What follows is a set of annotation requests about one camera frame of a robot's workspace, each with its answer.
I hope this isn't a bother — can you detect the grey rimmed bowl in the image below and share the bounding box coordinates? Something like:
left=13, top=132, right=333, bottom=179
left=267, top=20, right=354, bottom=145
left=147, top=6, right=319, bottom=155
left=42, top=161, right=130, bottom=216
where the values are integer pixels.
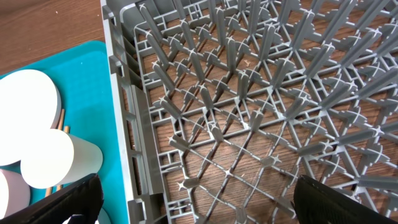
left=1, top=169, right=30, bottom=219

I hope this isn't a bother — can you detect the left wooden chopstick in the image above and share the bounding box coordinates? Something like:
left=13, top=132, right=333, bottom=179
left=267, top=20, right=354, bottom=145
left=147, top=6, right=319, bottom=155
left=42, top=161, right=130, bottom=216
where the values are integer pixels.
left=45, top=108, right=66, bottom=197

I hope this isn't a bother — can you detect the teal serving tray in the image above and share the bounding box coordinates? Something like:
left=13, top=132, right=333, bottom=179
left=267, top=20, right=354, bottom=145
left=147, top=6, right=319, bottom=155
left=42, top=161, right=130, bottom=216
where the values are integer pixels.
left=1, top=41, right=129, bottom=223

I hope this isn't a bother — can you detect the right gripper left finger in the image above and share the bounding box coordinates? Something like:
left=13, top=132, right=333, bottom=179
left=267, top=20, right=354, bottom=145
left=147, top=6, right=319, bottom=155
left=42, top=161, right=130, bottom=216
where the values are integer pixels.
left=1, top=173, right=104, bottom=224

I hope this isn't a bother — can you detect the grey dishwasher rack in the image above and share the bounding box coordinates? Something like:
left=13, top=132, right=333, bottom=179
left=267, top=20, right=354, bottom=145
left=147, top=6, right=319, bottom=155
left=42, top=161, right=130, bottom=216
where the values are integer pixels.
left=101, top=0, right=397, bottom=223

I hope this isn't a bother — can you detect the right wooden chopstick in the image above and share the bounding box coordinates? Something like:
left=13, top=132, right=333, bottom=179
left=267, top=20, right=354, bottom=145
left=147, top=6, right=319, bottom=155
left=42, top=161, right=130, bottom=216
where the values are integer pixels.
left=56, top=126, right=74, bottom=191

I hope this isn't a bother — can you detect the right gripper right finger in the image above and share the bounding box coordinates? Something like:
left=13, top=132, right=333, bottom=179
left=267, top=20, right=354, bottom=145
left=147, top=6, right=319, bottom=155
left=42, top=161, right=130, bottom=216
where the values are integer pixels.
left=293, top=175, right=397, bottom=224

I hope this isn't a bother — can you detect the wooden chopstick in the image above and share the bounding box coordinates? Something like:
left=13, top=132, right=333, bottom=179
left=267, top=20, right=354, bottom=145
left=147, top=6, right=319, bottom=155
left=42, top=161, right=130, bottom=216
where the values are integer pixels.
left=45, top=108, right=66, bottom=197
left=56, top=126, right=74, bottom=191

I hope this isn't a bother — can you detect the white cup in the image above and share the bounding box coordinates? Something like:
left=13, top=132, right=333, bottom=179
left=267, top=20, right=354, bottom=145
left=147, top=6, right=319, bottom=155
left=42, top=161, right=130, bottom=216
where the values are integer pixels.
left=21, top=129, right=103, bottom=189

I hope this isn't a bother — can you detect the large white plate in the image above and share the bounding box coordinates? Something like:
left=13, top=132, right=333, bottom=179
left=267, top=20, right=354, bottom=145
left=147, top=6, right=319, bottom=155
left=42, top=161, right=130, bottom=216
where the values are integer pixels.
left=1, top=69, right=62, bottom=166

